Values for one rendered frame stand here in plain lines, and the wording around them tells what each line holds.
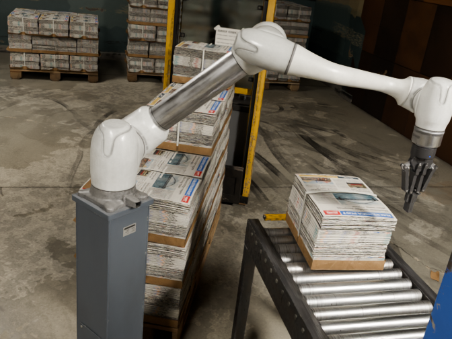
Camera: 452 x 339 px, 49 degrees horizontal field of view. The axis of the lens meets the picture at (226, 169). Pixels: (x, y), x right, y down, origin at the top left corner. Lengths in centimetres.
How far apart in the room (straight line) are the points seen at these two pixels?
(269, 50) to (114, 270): 93
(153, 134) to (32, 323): 139
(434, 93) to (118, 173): 102
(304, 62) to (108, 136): 67
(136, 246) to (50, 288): 127
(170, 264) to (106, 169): 80
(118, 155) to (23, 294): 154
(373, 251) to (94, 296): 104
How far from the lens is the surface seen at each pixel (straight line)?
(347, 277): 194
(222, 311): 292
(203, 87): 176
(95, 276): 190
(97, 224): 178
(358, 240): 190
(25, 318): 289
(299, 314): 168
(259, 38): 155
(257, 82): 370
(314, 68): 157
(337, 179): 211
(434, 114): 164
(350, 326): 171
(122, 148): 168
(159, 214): 224
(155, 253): 234
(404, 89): 176
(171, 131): 269
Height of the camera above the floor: 182
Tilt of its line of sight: 23 degrees down
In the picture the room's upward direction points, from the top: 7 degrees clockwise
